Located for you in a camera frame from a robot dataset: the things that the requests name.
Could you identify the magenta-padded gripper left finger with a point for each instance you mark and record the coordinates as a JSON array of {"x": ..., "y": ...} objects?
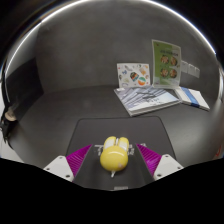
[{"x": 71, "y": 161}]

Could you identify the grey striped cover book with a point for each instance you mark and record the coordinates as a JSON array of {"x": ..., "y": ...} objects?
[{"x": 146, "y": 100}]

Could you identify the white sticker sheet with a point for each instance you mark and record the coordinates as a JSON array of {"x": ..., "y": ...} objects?
[{"x": 133, "y": 75}]

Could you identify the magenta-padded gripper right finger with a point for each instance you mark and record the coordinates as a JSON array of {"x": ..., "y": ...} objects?
[{"x": 156, "y": 161}]

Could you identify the green menu sign acrylic stand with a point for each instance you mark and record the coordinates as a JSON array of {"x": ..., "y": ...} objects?
[{"x": 166, "y": 63}]

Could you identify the white wall sockets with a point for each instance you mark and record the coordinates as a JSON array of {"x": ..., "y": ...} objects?
[{"x": 190, "y": 69}]

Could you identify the yellow rabbit-shaped computer mouse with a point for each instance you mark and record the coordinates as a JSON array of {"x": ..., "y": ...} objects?
[{"x": 114, "y": 156}]

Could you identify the white book with blue band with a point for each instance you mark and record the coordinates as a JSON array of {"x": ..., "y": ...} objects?
[{"x": 193, "y": 98}]

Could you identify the black mouse pad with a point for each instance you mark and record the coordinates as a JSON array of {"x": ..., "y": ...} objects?
[{"x": 120, "y": 128}]

